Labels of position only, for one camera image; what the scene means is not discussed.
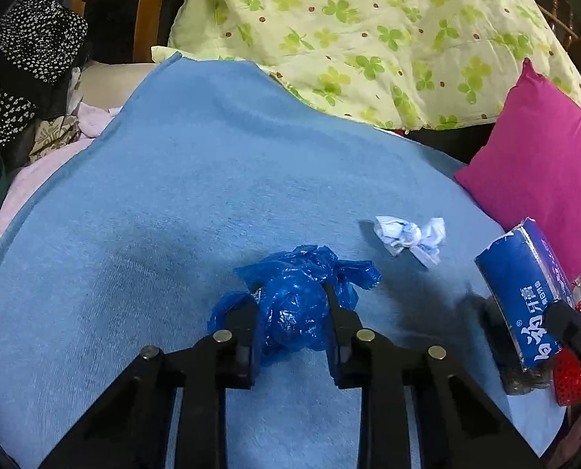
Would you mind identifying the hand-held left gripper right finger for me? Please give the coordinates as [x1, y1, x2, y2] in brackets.
[321, 282, 546, 469]

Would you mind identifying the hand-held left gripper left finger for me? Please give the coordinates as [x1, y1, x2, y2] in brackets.
[39, 295, 262, 469]

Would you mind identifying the red mesh basket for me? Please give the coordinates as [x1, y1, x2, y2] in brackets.
[553, 278, 581, 407]

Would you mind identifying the blue plastic bag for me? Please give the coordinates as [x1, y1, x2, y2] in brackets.
[208, 244, 384, 367]

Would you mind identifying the black plastic bag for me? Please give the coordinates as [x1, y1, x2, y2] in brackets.
[483, 298, 556, 396]

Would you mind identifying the blue cardboard box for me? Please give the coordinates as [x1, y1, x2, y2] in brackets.
[474, 218, 576, 372]

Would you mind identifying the white plastic bag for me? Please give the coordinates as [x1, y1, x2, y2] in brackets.
[372, 215, 447, 269]

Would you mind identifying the blue blanket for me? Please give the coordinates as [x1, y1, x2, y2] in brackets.
[0, 53, 567, 469]

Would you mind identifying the magenta pillow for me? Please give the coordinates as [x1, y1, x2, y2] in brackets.
[454, 57, 581, 284]

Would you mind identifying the pink bed sheet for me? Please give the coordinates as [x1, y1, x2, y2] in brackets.
[0, 102, 121, 279]

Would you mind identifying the beige floral cloth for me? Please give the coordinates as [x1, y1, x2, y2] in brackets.
[28, 114, 82, 163]

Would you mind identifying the beige pillow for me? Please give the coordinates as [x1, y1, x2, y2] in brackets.
[73, 61, 159, 111]

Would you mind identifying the green clover print quilt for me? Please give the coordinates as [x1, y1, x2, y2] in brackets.
[151, 0, 581, 130]

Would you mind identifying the wooden railing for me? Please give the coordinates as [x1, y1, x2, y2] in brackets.
[525, 0, 581, 45]

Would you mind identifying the black white-spotted garment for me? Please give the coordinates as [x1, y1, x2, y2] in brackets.
[0, 0, 90, 174]

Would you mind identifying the wooden cabinet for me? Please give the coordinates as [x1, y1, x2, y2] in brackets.
[66, 0, 193, 65]

